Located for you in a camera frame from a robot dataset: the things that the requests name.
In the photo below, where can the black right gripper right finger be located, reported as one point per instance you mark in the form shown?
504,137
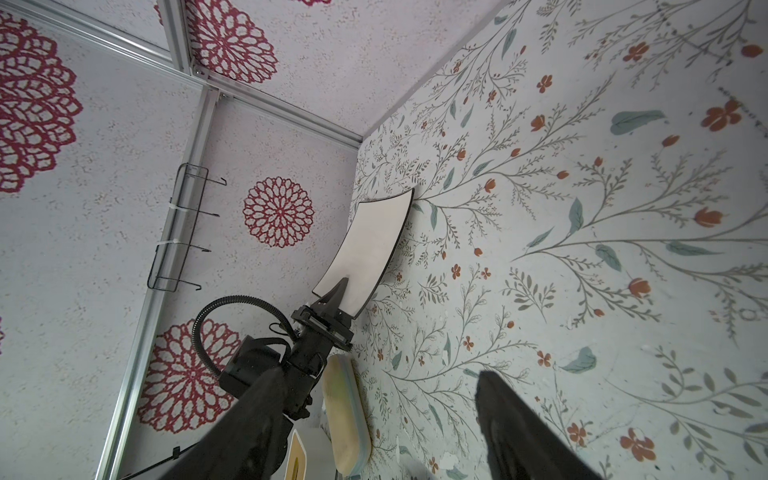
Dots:
519,444

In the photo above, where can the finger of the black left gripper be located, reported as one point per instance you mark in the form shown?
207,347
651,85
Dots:
328,304

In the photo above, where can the white square plate black rim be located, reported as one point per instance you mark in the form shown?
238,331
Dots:
366,250

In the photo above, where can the black wire wall basket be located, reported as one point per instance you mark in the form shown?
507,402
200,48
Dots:
177,239

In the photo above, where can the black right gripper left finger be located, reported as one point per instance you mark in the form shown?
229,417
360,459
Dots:
244,444

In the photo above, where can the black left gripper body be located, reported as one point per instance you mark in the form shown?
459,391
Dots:
301,362

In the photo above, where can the yellow sponge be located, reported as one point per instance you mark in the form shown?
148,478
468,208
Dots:
348,429

